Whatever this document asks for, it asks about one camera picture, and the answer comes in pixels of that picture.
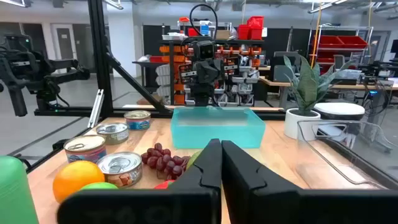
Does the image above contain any red rack bin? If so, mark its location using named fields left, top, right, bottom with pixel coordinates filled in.
left=338, top=35, right=368, bottom=49
left=317, top=35, right=345, bottom=49

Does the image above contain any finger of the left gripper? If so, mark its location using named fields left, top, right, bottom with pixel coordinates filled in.
left=207, top=62, right=222, bottom=83
left=196, top=62, right=208, bottom=83

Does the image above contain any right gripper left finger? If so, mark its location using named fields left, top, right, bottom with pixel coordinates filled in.
left=57, top=139, right=223, bottom=224

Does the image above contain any thin yellow cable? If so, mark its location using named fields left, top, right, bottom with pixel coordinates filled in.
left=310, top=0, right=323, bottom=69

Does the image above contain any orange fruit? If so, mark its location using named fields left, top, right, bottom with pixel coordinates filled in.
left=52, top=160, right=106, bottom=203

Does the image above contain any clear plastic bin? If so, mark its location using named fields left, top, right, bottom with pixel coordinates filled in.
left=297, top=119, right=393, bottom=190

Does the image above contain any olive label tin can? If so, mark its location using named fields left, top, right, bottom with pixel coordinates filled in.
left=95, top=122, right=130, bottom=146
left=96, top=151, right=144, bottom=189

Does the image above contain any pink striped Wild Planet can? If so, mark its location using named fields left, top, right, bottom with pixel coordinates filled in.
left=63, top=134, right=108, bottom=164

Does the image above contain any blue spray bottle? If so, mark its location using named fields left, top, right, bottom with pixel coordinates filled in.
left=200, top=20, right=211, bottom=37

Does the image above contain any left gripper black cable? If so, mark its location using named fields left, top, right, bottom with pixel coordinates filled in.
left=188, top=3, right=218, bottom=42

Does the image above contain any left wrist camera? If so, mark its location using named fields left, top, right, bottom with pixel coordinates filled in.
left=198, top=40, right=216, bottom=60

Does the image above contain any metal wire rack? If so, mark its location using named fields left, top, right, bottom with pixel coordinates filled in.
left=307, top=24, right=374, bottom=75

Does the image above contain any snake plant in white pot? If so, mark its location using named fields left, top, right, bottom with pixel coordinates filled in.
left=282, top=55, right=357, bottom=141

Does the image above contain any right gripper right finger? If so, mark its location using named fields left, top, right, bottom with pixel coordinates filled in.
left=222, top=140, right=398, bottom=224

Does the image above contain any shelf with orange bins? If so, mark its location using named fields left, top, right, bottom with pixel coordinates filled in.
left=155, top=39, right=265, bottom=106

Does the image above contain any silver aluminium bracket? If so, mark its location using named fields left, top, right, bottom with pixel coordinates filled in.
left=86, top=89, right=105, bottom=129

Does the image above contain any dark red grape bunch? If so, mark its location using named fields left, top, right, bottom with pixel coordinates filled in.
left=140, top=142, right=191, bottom=181

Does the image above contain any red storage bin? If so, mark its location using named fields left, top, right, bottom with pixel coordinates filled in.
left=238, top=24, right=251, bottom=40
left=247, top=16, right=265, bottom=40

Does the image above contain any red bell pepper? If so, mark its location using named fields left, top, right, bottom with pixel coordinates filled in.
left=154, top=179, right=177, bottom=190

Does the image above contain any green pear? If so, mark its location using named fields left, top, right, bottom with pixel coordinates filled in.
left=185, top=150, right=203, bottom=170

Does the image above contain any wooden desk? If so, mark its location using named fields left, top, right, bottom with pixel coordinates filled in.
left=259, top=76, right=398, bottom=110

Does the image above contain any black aluminium rig frame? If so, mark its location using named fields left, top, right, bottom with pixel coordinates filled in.
left=34, top=0, right=287, bottom=121

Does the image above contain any green lime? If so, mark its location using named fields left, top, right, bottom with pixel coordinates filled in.
left=80, top=182, right=119, bottom=191

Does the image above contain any blue label tuna can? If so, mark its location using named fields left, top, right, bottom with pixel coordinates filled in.
left=123, top=110, right=152, bottom=131

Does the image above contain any green squeeze bottle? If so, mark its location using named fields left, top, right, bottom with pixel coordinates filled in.
left=0, top=155, right=40, bottom=224

